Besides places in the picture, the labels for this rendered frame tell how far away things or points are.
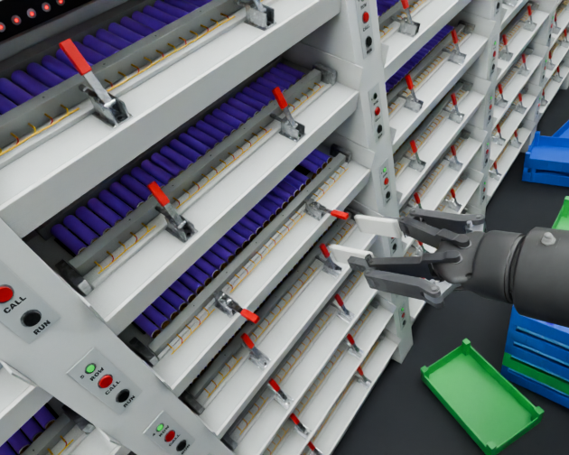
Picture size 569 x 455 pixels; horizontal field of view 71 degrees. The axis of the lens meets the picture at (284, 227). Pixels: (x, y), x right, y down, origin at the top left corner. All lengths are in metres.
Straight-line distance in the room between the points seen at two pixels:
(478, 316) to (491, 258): 1.28
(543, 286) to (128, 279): 0.48
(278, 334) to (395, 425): 0.74
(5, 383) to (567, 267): 0.60
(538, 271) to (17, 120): 0.54
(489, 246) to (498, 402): 1.14
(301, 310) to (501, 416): 0.85
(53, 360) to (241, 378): 0.41
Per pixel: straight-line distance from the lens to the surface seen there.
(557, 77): 2.87
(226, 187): 0.65
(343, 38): 0.81
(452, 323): 1.70
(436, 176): 1.47
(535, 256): 0.44
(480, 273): 0.46
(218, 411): 0.86
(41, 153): 0.51
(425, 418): 1.53
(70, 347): 0.56
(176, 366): 0.70
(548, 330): 1.31
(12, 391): 0.58
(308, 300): 0.92
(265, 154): 0.69
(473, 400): 1.56
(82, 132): 0.51
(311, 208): 0.81
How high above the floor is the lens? 1.42
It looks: 40 degrees down
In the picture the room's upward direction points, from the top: 20 degrees counter-clockwise
